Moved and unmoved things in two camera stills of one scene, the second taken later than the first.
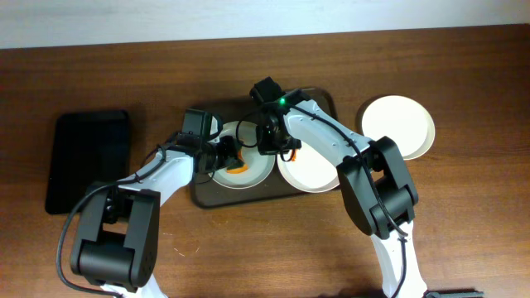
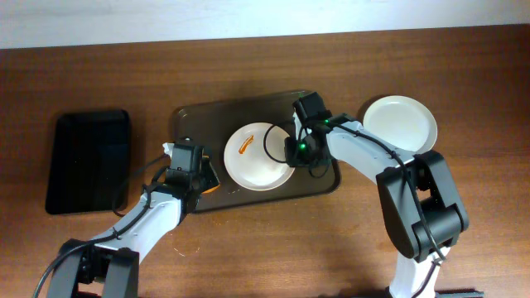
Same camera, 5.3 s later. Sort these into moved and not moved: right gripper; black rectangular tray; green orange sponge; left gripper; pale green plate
Moved: left gripper; pale green plate; green orange sponge; right gripper
Not moved: black rectangular tray
